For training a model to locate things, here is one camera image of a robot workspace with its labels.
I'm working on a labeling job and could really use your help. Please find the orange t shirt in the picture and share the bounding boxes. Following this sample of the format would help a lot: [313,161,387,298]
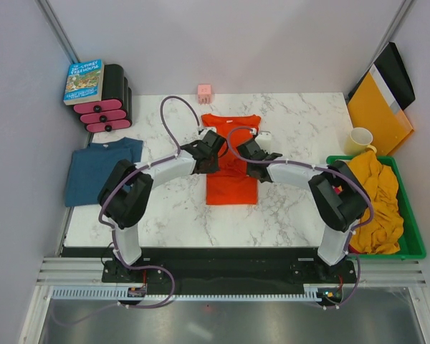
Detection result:
[201,113,262,206]

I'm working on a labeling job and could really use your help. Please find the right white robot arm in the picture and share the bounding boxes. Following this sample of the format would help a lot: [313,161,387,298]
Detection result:
[231,138,372,282]

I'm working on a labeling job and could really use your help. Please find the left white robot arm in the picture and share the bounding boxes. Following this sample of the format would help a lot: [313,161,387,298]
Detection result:
[97,130,226,282]

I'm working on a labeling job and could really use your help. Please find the pink cube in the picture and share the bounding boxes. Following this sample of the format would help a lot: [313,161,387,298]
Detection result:
[197,84,213,105]

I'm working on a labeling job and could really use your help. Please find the black pink drawer organizer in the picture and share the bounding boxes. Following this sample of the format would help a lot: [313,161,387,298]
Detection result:
[73,64,132,133]

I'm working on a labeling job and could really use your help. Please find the yellow mug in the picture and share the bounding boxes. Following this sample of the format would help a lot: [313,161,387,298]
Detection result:
[343,127,377,156]

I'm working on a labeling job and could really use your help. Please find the folded blue t shirt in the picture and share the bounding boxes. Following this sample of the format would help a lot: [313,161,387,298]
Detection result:
[64,138,143,207]

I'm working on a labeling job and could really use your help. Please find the yellow t shirt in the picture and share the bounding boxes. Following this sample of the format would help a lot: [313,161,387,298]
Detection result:
[348,150,403,254]

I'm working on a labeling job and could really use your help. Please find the blue treehouse book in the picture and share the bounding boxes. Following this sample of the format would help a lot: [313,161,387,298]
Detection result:
[63,59,105,106]

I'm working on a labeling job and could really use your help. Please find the black white folder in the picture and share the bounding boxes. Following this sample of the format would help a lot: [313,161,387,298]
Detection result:
[348,42,416,111]

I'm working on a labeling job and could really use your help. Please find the green plastic bin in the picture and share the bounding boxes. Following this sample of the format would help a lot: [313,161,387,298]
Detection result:
[326,156,426,260]

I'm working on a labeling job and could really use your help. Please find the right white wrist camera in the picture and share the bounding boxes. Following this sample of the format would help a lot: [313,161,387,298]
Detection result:
[251,128,272,153]

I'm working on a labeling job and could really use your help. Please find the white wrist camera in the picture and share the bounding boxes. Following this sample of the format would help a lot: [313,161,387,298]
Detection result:
[199,126,217,138]
[251,128,272,153]

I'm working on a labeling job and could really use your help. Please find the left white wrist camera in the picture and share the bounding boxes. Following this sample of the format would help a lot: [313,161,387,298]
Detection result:
[199,126,217,138]

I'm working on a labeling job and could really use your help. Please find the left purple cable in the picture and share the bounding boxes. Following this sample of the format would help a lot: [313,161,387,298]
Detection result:
[49,95,205,326]

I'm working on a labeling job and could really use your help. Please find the purple cable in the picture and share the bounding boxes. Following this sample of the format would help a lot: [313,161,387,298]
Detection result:
[225,127,376,311]
[49,95,205,326]

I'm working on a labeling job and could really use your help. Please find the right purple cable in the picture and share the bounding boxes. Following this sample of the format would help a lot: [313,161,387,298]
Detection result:
[225,127,376,311]

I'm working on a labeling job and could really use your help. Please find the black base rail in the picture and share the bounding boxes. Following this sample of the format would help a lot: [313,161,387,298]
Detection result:
[62,247,356,294]

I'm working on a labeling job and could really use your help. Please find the white cable duct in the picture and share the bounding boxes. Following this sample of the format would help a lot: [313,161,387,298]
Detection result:
[51,285,330,302]

